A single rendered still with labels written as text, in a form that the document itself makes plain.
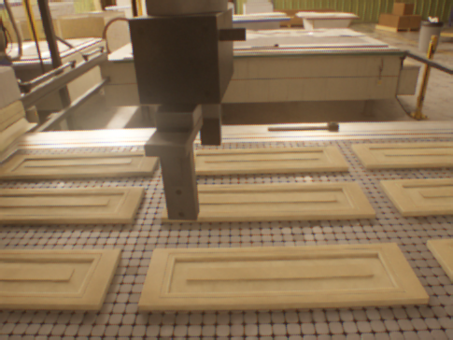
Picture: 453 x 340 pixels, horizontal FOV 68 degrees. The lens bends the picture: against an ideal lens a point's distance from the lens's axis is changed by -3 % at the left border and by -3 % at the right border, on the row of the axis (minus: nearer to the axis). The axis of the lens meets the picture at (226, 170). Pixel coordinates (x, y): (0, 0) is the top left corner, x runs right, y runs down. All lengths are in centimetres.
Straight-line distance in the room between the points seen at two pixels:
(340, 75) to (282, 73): 67
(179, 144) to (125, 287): 52
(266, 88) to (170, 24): 364
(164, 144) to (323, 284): 55
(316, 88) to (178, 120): 377
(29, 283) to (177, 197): 54
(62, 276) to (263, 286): 50
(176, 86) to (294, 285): 54
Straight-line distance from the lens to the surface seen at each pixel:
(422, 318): 90
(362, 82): 439
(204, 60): 54
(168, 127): 54
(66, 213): 121
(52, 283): 97
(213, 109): 82
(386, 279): 93
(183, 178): 55
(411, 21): 1382
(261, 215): 106
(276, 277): 87
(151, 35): 55
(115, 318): 86
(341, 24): 753
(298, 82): 419
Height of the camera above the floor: 151
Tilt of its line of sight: 28 degrees down
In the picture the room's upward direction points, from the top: 2 degrees counter-clockwise
